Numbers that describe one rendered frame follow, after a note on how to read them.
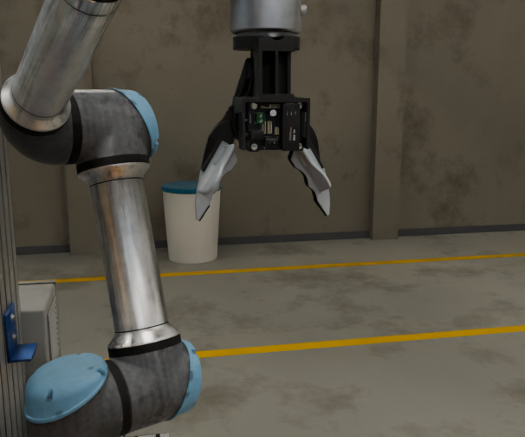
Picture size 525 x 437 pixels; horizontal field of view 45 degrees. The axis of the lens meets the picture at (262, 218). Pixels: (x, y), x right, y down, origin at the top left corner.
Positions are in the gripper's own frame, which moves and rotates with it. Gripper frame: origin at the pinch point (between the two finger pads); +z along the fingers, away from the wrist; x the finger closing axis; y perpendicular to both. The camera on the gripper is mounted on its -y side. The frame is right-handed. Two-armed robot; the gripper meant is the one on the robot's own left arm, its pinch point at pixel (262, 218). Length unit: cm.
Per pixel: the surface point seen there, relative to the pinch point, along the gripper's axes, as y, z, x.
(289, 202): -589, 110, 148
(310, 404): -231, 152, 73
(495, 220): -589, 140, 395
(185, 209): -518, 99, 30
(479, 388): -231, 152, 171
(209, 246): -523, 138, 52
